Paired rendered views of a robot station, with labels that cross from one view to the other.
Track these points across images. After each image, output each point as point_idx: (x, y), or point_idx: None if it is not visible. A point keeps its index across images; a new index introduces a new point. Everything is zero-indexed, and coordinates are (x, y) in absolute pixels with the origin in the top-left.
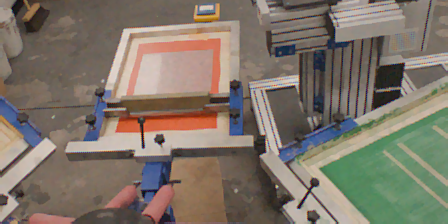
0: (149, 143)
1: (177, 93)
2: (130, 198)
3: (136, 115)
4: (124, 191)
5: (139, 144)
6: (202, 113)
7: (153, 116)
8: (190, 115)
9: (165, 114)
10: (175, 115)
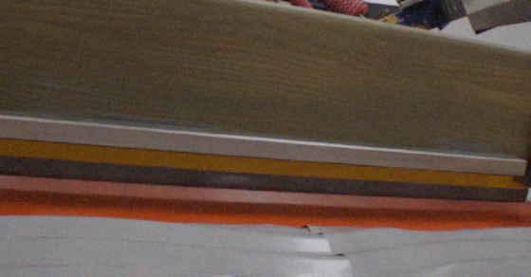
0: None
1: None
2: None
3: (468, 209)
4: None
5: None
6: (1, 181)
7: (361, 199)
8: (99, 182)
9: (290, 198)
10: (213, 192)
